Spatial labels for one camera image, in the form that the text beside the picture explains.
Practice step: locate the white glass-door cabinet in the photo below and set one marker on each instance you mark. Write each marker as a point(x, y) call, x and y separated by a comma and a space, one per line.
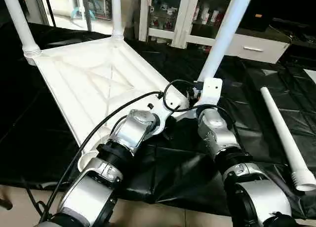
point(187, 19)

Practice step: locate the white drawer unit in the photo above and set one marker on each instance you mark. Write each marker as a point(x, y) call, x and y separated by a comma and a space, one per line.
point(256, 49)

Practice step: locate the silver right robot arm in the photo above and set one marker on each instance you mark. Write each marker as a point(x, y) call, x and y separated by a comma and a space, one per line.
point(215, 131)

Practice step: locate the white plastic table leg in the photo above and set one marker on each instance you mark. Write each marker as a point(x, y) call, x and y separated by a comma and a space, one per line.
point(117, 12)
point(224, 34)
point(284, 133)
point(17, 19)

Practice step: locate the white plastic table top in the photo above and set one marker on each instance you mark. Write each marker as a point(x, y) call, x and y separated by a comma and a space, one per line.
point(89, 84)

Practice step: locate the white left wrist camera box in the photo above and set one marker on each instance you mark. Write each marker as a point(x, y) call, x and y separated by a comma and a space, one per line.
point(160, 119)

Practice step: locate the black metal bench leg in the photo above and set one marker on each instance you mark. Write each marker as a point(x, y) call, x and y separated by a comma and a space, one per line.
point(5, 203)

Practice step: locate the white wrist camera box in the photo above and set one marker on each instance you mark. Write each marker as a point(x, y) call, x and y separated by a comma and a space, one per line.
point(211, 91)
point(160, 119)

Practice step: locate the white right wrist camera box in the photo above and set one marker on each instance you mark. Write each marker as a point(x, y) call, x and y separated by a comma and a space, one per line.
point(211, 91)

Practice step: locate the blue grey floor appliance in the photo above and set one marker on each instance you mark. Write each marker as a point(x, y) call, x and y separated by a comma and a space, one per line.
point(98, 5)

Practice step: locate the black work mat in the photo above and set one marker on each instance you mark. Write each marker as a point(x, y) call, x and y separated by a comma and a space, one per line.
point(29, 128)

